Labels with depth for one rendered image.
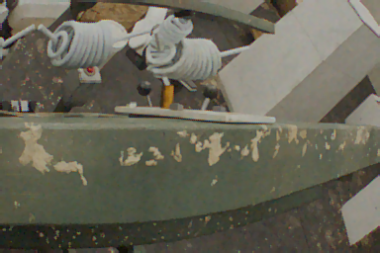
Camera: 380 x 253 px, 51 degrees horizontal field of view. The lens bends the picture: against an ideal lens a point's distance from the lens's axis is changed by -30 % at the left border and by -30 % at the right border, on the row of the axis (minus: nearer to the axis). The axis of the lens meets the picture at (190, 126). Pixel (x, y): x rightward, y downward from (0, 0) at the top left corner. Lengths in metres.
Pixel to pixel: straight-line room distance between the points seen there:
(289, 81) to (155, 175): 3.32
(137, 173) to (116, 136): 0.04
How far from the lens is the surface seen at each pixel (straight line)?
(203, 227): 0.89
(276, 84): 3.87
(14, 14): 1.53
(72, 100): 2.05
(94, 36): 0.58
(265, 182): 0.63
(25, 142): 0.40
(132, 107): 0.69
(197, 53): 0.71
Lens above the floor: 2.20
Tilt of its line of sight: 36 degrees down
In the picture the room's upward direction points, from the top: 49 degrees clockwise
